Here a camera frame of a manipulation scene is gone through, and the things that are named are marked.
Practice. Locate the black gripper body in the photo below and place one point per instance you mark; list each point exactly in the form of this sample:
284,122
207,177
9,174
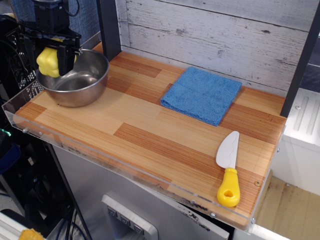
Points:
52,25

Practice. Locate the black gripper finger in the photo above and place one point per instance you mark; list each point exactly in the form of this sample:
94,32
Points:
33,49
66,59

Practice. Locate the yellow toy bell pepper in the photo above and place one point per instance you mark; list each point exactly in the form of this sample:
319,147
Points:
48,63

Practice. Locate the stainless steel bowl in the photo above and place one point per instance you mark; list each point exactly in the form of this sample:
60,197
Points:
81,86

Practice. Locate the black plastic crate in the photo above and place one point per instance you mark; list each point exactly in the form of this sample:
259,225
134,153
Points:
16,72

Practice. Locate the folded blue microfiber cloth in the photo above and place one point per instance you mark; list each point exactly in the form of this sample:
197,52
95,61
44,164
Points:
201,95

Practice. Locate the silver toy fridge cabinet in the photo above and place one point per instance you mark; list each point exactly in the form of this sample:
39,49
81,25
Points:
89,181

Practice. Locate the silver dispenser button panel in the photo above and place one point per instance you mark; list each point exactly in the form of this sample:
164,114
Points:
125,222

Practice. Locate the yellow object bottom left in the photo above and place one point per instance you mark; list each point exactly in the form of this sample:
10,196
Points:
30,234

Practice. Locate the white grooved toy sink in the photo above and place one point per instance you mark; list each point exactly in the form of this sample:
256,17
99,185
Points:
302,126

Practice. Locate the left black upright post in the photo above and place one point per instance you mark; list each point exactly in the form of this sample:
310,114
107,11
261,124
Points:
109,28

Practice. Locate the black upright post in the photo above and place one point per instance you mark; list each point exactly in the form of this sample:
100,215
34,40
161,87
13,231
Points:
302,64
109,28

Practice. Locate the clear acrylic guard rail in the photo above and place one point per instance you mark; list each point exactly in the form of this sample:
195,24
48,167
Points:
129,132

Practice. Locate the toy knife yellow handle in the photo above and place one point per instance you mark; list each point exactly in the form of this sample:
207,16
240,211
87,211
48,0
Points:
228,194

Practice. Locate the right black upright post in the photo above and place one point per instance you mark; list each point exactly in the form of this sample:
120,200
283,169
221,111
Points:
302,64

